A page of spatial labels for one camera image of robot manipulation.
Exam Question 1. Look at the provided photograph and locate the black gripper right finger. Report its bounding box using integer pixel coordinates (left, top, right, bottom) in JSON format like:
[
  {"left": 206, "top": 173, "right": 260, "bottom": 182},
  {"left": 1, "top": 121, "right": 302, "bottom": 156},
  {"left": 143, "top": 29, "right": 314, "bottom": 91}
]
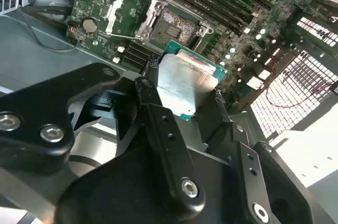
[{"left": 210, "top": 90, "right": 315, "bottom": 224}]

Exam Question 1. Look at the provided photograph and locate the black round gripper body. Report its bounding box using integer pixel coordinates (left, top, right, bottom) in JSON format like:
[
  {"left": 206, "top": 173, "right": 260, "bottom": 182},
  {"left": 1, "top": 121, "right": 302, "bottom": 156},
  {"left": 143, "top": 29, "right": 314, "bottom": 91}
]
[{"left": 57, "top": 143, "right": 250, "bottom": 224}]

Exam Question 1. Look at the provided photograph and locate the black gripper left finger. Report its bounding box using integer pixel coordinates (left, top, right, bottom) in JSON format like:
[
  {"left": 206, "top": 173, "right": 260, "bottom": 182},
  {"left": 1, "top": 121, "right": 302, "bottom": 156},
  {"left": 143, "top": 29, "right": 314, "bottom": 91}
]
[{"left": 0, "top": 62, "right": 206, "bottom": 217}]

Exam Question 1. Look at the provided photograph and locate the silver-topped green CPU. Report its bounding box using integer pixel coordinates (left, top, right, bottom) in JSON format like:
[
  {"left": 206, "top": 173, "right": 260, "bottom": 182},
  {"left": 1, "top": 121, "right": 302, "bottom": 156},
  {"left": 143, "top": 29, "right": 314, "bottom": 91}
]
[{"left": 157, "top": 40, "right": 228, "bottom": 122}]

